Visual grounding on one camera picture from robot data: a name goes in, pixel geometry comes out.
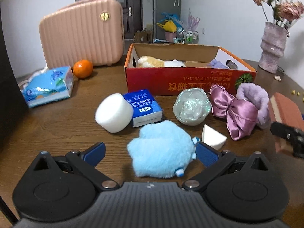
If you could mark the purple linen drawstring pouch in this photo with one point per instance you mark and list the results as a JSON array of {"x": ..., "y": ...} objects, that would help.
[{"x": 217, "y": 64}]

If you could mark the light blue plush toy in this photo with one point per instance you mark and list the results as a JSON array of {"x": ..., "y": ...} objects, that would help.
[{"x": 162, "y": 150}]

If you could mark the pink ceramic vase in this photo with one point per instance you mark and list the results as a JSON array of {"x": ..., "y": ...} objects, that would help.
[{"x": 273, "y": 46}]

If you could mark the orange fruit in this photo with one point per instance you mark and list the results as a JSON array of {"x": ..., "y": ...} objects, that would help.
[{"x": 83, "y": 69}]

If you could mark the dark brown door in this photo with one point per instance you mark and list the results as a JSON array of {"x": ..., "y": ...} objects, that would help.
[{"x": 132, "y": 17}]

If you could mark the yellow bag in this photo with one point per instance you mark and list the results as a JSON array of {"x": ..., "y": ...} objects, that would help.
[{"x": 169, "y": 26}]

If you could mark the white round sponge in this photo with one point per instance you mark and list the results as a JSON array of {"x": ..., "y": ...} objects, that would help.
[{"x": 114, "y": 113}]

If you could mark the brown layered sponge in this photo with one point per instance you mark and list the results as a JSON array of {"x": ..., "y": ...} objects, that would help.
[{"x": 284, "y": 110}]

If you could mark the iridescent white shower cap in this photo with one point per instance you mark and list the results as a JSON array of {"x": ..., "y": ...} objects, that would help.
[{"x": 192, "y": 106}]

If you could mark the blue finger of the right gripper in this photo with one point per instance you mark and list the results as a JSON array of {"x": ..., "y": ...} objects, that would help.
[{"x": 290, "y": 134}]

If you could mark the blue tissue pocket pack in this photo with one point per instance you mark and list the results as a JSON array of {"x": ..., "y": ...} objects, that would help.
[{"x": 145, "y": 108}]

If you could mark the white triangular sponge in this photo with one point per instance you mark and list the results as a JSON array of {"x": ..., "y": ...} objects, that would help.
[{"x": 213, "y": 138}]

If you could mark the grey refrigerator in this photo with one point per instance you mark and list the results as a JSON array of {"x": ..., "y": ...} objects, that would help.
[{"x": 160, "y": 7}]

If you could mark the pink ribbed suitcase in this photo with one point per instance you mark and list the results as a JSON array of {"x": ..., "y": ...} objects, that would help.
[{"x": 85, "y": 30}]

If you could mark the red cardboard box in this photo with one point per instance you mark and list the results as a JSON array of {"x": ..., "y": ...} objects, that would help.
[{"x": 167, "y": 81}]

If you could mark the cardboard box on floor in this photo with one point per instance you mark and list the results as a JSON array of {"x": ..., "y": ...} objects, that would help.
[{"x": 142, "y": 37}]

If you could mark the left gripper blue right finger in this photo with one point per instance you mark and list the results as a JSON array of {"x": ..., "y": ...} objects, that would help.
[{"x": 206, "y": 154}]

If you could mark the lilac fluffy headband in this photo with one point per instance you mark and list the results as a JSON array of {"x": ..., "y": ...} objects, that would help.
[{"x": 260, "y": 98}]

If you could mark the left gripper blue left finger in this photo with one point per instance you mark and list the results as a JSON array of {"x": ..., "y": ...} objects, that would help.
[{"x": 95, "y": 154}]

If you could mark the yellow white hamster plush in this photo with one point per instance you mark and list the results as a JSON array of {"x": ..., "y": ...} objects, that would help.
[{"x": 147, "y": 61}]

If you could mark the blue tissue package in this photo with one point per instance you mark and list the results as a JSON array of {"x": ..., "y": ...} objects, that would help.
[{"x": 50, "y": 86}]

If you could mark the fallen rose petal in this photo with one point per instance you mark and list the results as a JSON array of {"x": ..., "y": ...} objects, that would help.
[{"x": 277, "y": 78}]

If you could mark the dried pink roses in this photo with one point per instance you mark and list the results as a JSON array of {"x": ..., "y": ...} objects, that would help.
[{"x": 282, "y": 13}]

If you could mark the wire rack with bottles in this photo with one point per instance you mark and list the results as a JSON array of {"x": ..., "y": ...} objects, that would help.
[{"x": 189, "y": 37}]

